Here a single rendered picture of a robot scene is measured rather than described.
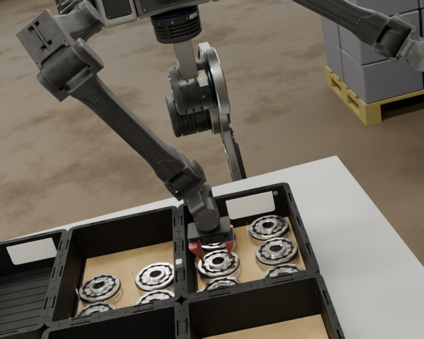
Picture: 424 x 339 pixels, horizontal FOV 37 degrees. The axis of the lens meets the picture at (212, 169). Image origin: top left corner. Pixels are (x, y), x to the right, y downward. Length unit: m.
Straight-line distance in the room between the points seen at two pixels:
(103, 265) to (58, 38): 0.73
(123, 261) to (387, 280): 0.68
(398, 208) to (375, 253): 1.46
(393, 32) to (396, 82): 2.69
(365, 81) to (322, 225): 2.14
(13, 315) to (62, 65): 0.73
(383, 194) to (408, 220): 0.27
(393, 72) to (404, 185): 0.87
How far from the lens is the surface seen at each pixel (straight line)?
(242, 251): 1.65
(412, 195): 3.34
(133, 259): 1.72
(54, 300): 1.53
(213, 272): 1.55
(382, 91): 4.03
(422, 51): 1.29
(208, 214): 1.38
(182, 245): 1.57
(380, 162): 3.65
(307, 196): 2.07
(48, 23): 1.24
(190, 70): 1.82
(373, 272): 1.73
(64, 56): 1.22
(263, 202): 1.71
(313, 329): 1.39
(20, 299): 1.75
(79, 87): 1.24
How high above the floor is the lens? 1.78
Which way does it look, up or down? 27 degrees down
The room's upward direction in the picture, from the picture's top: 13 degrees counter-clockwise
